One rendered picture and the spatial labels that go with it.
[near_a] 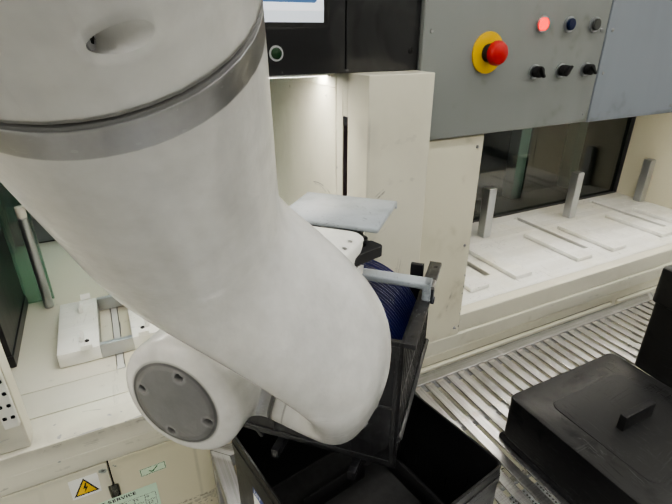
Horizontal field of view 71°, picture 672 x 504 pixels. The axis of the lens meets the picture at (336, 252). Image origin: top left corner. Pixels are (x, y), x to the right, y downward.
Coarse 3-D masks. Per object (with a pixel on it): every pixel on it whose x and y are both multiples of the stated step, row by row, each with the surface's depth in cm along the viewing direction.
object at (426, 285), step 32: (320, 224) 52; (352, 224) 51; (416, 288) 67; (416, 320) 52; (416, 352) 60; (416, 384) 61; (256, 416) 59; (384, 416) 52; (352, 448) 56; (384, 448) 54; (352, 480) 58
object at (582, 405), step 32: (544, 384) 88; (576, 384) 88; (608, 384) 88; (640, 384) 88; (512, 416) 85; (544, 416) 80; (576, 416) 80; (608, 416) 80; (640, 416) 78; (512, 448) 86; (544, 448) 80; (576, 448) 74; (608, 448) 74; (640, 448) 74; (576, 480) 75; (608, 480) 69; (640, 480) 69
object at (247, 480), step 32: (416, 416) 76; (256, 448) 73; (288, 448) 77; (320, 448) 82; (416, 448) 78; (448, 448) 72; (480, 448) 66; (256, 480) 63; (288, 480) 80; (320, 480) 80; (384, 480) 80; (416, 480) 76; (448, 480) 74; (480, 480) 61
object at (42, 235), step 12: (324, 0) 67; (324, 12) 67; (276, 24) 65; (288, 24) 66; (300, 24) 66; (312, 24) 67; (324, 24) 68; (36, 228) 142; (48, 240) 145; (0, 408) 68; (132, 492) 85; (144, 492) 86; (156, 492) 87
